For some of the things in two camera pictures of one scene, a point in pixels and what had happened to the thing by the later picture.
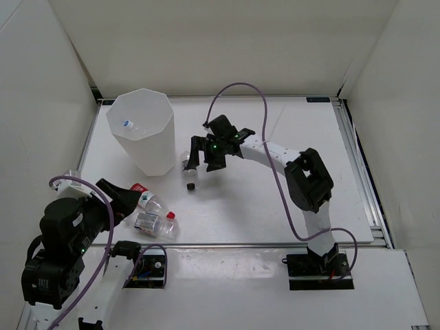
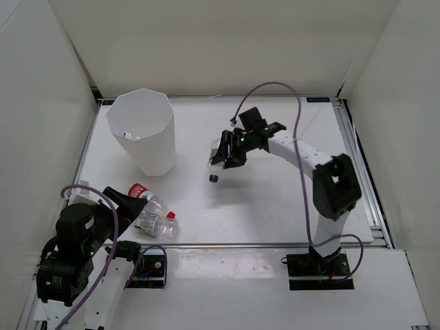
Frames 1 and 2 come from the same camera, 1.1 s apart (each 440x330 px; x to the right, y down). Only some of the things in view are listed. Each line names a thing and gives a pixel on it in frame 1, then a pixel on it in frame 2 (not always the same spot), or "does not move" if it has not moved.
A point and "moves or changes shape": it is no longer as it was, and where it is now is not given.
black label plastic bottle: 190,176 moves or changes shape
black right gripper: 203,144 to 234,160
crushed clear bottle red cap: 157,225 does not move
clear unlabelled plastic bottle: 128,124 to 127,135
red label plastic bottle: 152,202 does not move
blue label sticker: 318,100 does not move
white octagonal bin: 142,123 does not move
